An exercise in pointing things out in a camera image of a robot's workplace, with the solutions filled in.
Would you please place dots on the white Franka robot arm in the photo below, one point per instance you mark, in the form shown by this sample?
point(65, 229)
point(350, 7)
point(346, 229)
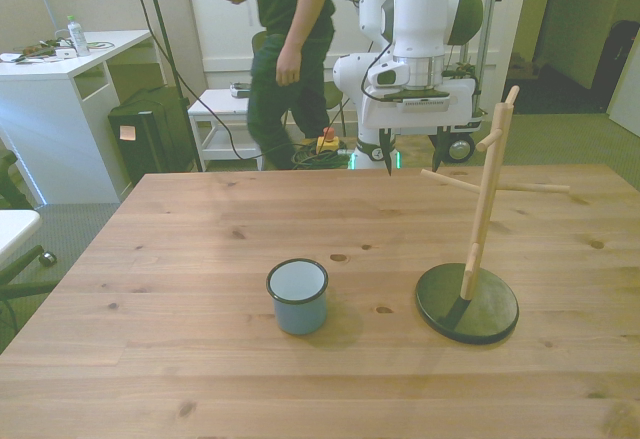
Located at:
point(420, 19)

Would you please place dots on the clear plastic bottle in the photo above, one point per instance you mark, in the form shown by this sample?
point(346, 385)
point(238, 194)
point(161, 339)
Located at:
point(79, 39)

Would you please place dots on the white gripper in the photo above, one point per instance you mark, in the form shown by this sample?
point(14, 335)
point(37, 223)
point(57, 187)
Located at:
point(425, 121)

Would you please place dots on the wooden mug tree black base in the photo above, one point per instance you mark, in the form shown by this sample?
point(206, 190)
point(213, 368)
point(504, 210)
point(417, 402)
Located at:
point(470, 309)

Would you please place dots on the white low side table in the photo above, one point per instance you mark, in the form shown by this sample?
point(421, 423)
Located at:
point(220, 104)

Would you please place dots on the person's left hand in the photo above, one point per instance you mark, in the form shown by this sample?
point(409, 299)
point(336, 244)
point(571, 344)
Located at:
point(288, 68)

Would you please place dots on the black tripod stand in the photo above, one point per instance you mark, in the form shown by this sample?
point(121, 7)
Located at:
point(160, 19)

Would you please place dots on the yellow emergency stop button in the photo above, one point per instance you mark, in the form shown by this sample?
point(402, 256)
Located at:
point(328, 141)

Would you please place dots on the person's left forearm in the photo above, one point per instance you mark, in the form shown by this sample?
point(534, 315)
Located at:
point(302, 19)

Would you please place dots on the blue enamel mug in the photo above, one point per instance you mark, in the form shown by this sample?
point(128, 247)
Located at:
point(300, 309)

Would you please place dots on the small device with screen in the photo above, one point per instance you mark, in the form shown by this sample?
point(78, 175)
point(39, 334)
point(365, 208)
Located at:
point(240, 90)

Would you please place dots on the white round-edged table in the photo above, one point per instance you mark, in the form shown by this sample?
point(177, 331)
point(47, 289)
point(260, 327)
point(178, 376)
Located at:
point(15, 229)

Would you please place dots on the white caster wheel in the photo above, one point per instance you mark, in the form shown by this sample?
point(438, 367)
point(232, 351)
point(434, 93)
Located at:
point(461, 148)

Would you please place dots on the aluminium frame pole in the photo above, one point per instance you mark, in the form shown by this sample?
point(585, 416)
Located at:
point(484, 34)

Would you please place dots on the black case with sticky note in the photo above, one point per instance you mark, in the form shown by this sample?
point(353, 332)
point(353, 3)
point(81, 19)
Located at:
point(150, 144)

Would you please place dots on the white desk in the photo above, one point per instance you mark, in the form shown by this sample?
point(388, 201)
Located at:
point(45, 109)

